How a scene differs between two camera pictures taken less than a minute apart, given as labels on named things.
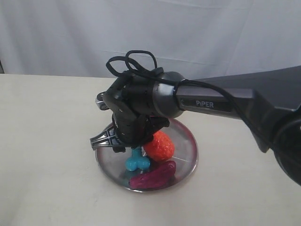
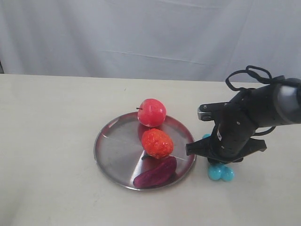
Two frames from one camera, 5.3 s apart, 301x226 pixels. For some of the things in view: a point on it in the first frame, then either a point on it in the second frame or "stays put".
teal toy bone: (136, 162) → (216, 171)
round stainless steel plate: (112, 163) stays put
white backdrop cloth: (194, 39) stays put
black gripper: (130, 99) → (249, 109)
